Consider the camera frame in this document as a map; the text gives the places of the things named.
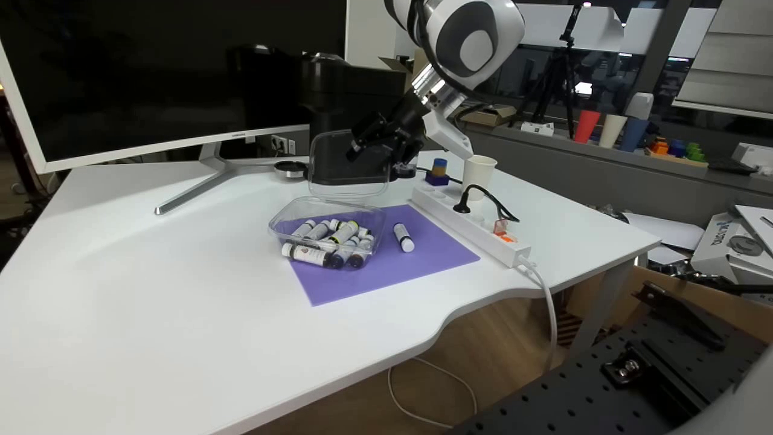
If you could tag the black perforated board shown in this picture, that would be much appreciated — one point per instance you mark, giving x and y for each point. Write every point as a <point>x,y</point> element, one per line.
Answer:
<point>580,394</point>

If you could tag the white paper sheet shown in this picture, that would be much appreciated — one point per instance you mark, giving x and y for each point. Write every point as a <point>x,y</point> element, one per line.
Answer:
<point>664,234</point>

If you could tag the silver monitor stand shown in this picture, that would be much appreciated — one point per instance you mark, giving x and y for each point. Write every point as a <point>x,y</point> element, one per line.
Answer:
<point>210,176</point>

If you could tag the red cup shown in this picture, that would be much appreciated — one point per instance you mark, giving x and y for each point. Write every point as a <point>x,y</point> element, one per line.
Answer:
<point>585,126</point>

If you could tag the white curved computer monitor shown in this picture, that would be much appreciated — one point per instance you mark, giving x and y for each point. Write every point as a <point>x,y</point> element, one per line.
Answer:
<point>160,73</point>

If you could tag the black box appliance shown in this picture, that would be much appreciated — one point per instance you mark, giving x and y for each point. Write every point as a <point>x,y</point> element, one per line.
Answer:
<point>329,104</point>

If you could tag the clear plastic bowl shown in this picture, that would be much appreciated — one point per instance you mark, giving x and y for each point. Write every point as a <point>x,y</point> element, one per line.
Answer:
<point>279,230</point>

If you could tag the printed paper stack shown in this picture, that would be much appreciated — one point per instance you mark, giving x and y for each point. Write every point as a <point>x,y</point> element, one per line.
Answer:
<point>737,244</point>

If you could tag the white power strip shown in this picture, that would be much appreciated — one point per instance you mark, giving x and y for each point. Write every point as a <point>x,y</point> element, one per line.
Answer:
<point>471,226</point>

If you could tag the cream cup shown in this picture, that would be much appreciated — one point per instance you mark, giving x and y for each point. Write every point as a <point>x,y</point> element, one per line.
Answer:
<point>611,131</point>

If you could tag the round black puck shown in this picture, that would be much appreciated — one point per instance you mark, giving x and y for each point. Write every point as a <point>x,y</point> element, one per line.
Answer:
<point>290,168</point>

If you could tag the blue and orange toy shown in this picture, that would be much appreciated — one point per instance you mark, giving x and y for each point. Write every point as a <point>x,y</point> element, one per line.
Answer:
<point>437,173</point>

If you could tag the black tripod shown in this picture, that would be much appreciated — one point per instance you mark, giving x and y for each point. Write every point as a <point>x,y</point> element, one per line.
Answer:
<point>559,77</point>

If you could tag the blue cup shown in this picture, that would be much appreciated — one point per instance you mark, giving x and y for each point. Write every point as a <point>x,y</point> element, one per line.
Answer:
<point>634,136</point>

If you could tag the silver wrist camera bar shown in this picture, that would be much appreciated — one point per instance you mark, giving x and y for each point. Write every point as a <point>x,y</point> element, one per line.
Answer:
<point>451,136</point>

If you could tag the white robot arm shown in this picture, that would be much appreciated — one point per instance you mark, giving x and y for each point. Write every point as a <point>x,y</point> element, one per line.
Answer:
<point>461,37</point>

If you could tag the green toy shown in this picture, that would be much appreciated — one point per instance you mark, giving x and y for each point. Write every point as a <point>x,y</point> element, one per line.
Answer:
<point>696,151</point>

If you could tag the small white label box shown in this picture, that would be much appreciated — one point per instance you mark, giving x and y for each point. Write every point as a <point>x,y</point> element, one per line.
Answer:
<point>538,128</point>

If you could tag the cardboard box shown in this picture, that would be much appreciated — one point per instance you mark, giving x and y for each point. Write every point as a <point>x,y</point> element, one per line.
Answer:
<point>490,113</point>

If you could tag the white paper cup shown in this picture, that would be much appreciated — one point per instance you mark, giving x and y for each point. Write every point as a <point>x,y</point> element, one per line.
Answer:
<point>480,171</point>

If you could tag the large white paint tube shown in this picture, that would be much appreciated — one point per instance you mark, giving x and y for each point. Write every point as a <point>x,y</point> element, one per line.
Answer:
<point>304,255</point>

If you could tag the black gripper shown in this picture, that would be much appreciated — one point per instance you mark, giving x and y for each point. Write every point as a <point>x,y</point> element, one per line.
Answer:
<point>399,124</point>

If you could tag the grey table leg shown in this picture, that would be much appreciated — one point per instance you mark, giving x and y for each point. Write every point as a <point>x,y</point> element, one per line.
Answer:
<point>603,310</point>

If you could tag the purple mat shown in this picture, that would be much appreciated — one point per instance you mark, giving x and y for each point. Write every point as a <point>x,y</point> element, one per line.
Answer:
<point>418,261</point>

